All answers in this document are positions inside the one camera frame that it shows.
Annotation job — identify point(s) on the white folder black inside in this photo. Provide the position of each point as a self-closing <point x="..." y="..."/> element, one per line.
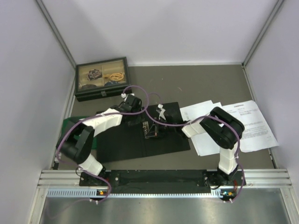
<point x="126" y="142"/>

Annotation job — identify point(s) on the dark green glass-lid box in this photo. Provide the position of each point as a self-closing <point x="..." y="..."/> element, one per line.
<point x="101" y="79"/>

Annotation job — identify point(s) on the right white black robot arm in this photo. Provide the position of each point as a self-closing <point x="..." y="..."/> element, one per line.
<point x="224" y="129"/>

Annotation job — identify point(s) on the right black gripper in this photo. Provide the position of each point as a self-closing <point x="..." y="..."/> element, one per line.
<point x="159" y="130"/>

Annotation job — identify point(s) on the metal folder clip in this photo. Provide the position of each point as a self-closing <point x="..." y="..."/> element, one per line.
<point x="150" y="131"/>

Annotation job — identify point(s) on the blank white paper sheets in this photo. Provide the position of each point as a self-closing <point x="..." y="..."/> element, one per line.
<point x="203" y="143"/>

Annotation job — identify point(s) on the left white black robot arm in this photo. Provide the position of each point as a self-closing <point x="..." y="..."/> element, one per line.
<point x="77" y="139"/>

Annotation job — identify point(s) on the printed white paper sheets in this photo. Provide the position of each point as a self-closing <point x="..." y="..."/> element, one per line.
<point x="257" y="134"/>

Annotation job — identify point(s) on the aluminium rail frame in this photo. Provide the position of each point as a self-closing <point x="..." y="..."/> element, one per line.
<point x="255" y="178"/>

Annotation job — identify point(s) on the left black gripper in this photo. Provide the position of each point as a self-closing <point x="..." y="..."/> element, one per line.
<point x="139" y="119"/>

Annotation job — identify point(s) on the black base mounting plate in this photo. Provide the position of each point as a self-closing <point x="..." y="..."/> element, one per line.
<point x="165" y="181"/>

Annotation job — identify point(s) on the green folded t-shirt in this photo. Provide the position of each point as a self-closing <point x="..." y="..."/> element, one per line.
<point x="74" y="120"/>

